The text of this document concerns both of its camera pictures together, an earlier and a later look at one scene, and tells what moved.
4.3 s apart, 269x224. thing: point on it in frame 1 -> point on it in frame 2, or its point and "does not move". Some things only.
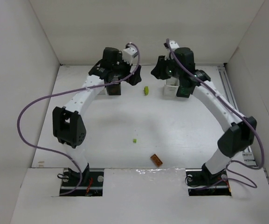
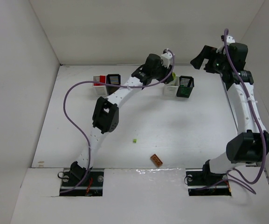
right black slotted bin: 185,89 does not move
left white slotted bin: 103,92 does not move
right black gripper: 163,70 -> 210,61
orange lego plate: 155,158 does not move
